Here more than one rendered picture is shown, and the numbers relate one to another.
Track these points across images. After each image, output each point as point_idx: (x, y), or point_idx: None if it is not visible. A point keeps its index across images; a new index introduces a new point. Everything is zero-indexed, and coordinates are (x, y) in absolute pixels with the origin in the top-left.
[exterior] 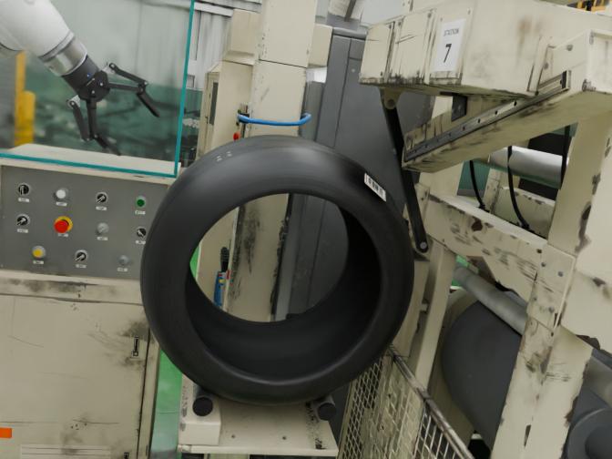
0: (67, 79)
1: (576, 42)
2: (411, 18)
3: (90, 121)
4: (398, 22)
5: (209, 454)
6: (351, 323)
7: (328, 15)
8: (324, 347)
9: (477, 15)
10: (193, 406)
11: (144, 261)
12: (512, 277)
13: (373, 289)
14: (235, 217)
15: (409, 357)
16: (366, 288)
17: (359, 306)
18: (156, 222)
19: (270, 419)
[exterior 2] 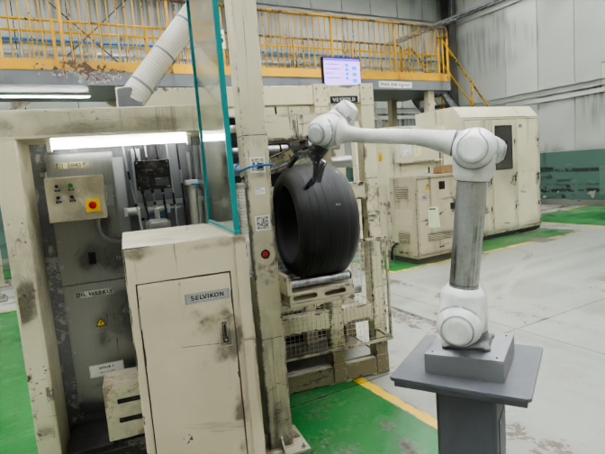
0: (328, 150)
1: (355, 123)
2: (310, 115)
3: (317, 171)
4: (300, 116)
5: (285, 355)
6: (288, 246)
7: (133, 101)
8: (293, 258)
9: None
10: (351, 275)
11: (355, 218)
12: None
13: (284, 229)
14: (260, 222)
15: None
16: (281, 231)
17: (284, 239)
18: (351, 201)
19: None
